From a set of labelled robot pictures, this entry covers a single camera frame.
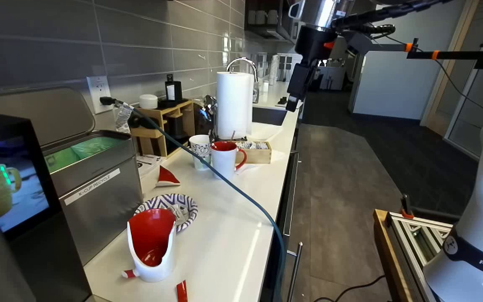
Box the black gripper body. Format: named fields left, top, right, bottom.
left=287, top=62, right=315, bottom=111

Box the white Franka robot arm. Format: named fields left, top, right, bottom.
left=287, top=0, right=483, bottom=302

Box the blue white patterned bowl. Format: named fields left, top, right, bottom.
left=134, top=193, right=198, bottom=233

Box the broken red white bowl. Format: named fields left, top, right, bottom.
left=126, top=208, right=176, bottom=282

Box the paper towel roll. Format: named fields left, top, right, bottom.
left=216, top=72, right=253, bottom=139

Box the small wooden sachet box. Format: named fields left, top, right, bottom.
left=242, top=141, right=272, bottom=164

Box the red white mug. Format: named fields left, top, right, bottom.
left=211, top=141, right=247, bottom=179

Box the white patterned mug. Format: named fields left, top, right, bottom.
left=190, top=134, right=211, bottom=171

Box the dark glass bottle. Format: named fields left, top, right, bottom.
left=165, top=74, right=181, bottom=101

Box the wooden shelf rack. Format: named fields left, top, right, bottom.
left=128, top=101, right=195, bottom=156

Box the red white shard piece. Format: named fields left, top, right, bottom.
left=158, top=168, right=180, bottom=188

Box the stainless steel machine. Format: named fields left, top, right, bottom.
left=0, top=87, right=141, bottom=263

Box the red ceramic shard front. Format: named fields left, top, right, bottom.
left=176, top=280, right=188, bottom=302

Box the small red shard left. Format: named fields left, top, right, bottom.
left=123, top=270, right=138, bottom=280

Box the teal power cable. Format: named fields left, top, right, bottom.
left=99, top=96, right=289, bottom=302

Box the black camera boom rail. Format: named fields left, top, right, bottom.
left=364, top=37, right=483, bottom=72

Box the wall power outlet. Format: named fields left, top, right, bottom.
left=87, top=75, right=111, bottom=114

